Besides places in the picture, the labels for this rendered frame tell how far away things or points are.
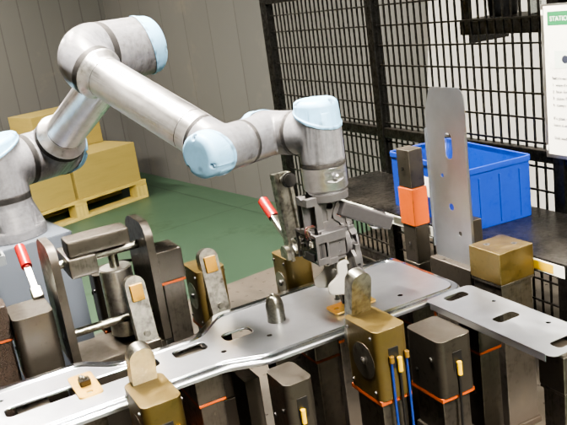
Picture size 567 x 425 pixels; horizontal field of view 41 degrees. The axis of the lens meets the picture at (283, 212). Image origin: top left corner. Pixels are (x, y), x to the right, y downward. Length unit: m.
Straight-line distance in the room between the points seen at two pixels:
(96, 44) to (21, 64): 6.32
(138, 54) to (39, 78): 6.29
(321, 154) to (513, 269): 0.41
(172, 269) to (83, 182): 5.14
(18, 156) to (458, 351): 1.03
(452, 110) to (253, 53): 4.46
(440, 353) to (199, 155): 0.49
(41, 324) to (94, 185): 5.27
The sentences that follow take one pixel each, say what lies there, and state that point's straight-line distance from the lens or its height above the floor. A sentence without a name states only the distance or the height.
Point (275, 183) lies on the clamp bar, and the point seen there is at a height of 1.20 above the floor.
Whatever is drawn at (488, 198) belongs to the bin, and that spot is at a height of 1.09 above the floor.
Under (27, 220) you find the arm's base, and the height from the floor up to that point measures 1.14.
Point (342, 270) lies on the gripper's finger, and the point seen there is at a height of 1.08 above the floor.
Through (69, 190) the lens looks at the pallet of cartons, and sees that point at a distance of 6.50.
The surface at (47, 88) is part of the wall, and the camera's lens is 7.81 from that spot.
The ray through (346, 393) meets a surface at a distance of 1.45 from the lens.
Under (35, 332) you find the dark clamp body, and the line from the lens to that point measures 1.37.
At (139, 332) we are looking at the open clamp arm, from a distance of 1.38.
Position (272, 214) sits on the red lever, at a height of 1.12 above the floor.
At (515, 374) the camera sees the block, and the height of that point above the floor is 0.82.
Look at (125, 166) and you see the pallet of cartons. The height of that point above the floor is 0.32.
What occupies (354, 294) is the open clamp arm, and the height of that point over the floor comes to 1.08.
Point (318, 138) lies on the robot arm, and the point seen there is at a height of 1.31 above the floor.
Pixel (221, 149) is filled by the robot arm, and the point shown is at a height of 1.33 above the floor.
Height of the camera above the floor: 1.54
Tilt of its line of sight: 16 degrees down
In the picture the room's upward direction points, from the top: 8 degrees counter-clockwise
